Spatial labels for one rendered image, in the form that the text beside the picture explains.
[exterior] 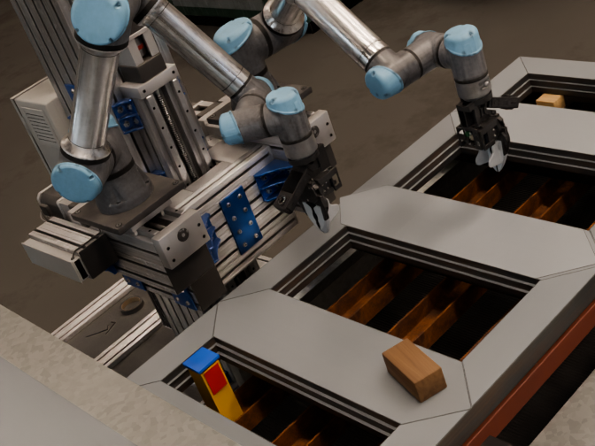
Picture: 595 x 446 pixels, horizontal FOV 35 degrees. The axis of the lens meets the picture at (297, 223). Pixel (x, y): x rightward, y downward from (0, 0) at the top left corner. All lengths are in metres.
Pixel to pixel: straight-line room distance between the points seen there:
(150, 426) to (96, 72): 0.81
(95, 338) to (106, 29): 1.78
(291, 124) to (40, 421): 0.81
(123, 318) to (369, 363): 1.86
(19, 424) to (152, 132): 1.03
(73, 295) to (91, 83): 2.34
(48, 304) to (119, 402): 2.66
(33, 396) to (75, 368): 0.10
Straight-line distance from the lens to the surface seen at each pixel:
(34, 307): 4.43
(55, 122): 2.78
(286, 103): 2.05
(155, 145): 2.60
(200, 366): 2.03
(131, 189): 2.40
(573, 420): 1.85
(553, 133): 2.47
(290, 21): 2.60
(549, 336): 1.88
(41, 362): 1.99
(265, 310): 2.14
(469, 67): 2.10
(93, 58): 2.10
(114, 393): 1.79
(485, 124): 2.16
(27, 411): 1.83
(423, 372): 1.76
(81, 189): 2.25
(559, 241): 2.08
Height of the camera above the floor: 2.06
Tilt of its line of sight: 30 degrees down
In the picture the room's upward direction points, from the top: 21 degrees counter-clockwise
